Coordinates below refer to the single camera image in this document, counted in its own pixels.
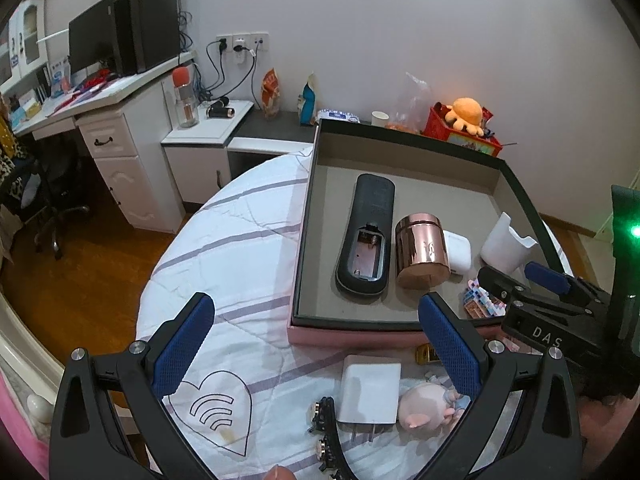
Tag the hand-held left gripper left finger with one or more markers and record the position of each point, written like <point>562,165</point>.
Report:
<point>182,345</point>

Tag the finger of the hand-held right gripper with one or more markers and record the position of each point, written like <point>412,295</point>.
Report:
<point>547,276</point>
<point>497,282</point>

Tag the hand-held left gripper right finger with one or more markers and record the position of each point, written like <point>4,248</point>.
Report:
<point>450,350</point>

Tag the blue gold lighter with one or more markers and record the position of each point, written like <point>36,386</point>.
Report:
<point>425,355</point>

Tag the pastel building block toy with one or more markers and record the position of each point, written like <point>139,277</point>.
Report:
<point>477,302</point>

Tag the white plastic cup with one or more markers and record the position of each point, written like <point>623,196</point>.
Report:
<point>505,247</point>

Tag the white earbuds case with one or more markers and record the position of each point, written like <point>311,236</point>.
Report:
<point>459,252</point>

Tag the pink pig doll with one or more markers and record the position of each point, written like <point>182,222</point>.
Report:
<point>422,405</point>

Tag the rose-gold jar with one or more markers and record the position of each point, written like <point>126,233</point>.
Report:
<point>420,250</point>

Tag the white charger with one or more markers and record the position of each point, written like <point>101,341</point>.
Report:
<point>370,390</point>

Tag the pink box with dark rim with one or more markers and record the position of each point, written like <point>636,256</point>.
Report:
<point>440,195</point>

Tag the black remote control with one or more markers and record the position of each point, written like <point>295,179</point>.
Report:
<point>372,200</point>

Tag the black hair clip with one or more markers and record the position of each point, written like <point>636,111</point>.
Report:
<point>327,447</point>

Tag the person's right hand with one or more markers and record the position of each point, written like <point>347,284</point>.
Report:
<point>605,425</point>

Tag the person's left hand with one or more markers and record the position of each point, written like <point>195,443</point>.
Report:
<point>280,473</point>

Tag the red snack packet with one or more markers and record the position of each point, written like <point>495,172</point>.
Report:
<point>486,117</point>

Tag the white desk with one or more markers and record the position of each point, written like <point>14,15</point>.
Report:
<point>135,185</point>

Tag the red storage box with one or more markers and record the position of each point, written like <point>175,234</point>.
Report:
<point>440,125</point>

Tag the orange octopus plush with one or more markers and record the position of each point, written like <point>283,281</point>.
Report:
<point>465,112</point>

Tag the white low cabinet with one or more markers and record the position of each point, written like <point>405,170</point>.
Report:
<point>195,170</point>

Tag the pink printed bedding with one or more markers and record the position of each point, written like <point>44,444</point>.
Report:
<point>15,435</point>

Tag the black office chair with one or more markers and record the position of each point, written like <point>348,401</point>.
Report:
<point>55,195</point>

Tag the clear plastic bag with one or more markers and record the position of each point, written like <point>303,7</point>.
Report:
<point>410,105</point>

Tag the white paper cup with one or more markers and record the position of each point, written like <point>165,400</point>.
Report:
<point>380,119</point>

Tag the white blue tissue pack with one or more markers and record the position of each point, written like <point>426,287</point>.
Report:
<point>340,115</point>

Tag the dark-topped low bench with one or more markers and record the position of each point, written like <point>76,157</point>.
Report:
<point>270,127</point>

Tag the red-capped water bottle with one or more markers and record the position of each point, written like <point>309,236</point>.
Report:
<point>186,110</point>

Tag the black handheld device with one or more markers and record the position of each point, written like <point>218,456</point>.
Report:
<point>220,110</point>

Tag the blue white snack bag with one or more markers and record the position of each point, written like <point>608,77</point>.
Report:
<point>308,102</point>

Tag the leopard print cloth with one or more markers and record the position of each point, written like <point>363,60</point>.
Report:
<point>9,145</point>

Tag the orange snack bag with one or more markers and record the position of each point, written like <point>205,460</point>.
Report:
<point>270,95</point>

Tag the red papers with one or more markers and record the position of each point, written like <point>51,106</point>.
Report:
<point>95,81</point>

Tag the blue white carton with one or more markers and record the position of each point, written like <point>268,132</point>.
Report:
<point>60,77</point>

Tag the white plug adapter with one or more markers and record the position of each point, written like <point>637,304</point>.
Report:
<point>241,54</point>

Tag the black computer tower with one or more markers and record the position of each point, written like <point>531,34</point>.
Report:
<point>150,30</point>

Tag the black monitor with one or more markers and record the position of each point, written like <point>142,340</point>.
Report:
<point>92,40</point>

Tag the white glass-door cabinet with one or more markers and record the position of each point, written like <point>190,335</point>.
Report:
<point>30,35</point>

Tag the cream bed frame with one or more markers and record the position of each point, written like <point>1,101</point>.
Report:
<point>30,360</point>

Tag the white wall outlet strip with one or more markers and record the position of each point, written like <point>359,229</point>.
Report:
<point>260,42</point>

